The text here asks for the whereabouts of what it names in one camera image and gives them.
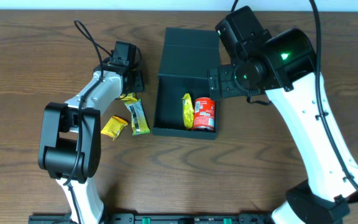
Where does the orange yellow snack packet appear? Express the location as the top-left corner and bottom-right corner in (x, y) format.
(118, 92), (138, 103)

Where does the green yellow snack bar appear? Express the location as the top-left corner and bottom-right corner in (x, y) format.
(125, 99), (150, 136)

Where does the red soda can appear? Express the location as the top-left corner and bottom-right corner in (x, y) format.
(193, 97), (216, 131)

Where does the black gift box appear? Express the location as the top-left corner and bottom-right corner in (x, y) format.
(152, 27), (220, 140)

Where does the yellow snack bar wrapper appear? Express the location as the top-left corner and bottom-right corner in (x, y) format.
(182, 93), (194, 129)

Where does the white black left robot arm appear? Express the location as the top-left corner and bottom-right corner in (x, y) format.
(29, 62), (145, 223)

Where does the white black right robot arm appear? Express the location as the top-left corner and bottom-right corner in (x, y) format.
(208, 27), (358, 223)

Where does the small yellow snack packet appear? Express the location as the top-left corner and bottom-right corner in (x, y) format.
(101, 116), (128, 141)

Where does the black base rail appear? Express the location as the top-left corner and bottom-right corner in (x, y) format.
(28, 212), (273, 224)

